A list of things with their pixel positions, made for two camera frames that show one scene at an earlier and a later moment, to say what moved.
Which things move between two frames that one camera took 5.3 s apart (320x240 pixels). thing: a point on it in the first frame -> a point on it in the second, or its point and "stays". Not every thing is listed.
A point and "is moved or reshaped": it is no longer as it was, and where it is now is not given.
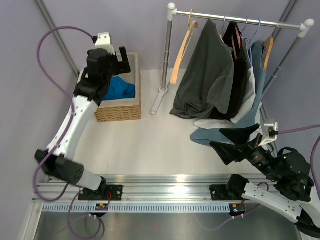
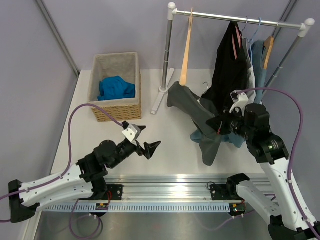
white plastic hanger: (222, 29) -> (198, 100)
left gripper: (122, 67) -> (149, 148)
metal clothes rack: (172, 12) stays
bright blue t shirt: (119, 89) stays
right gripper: (228, 151) -> (219, 124)
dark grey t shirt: (206, 79) -> (200, 110)
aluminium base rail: (66, 188) stays
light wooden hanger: (192, 24) is moved or reshaped
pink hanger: (239, 42) stays
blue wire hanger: (251, 42) stays
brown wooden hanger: (269, 43) stays
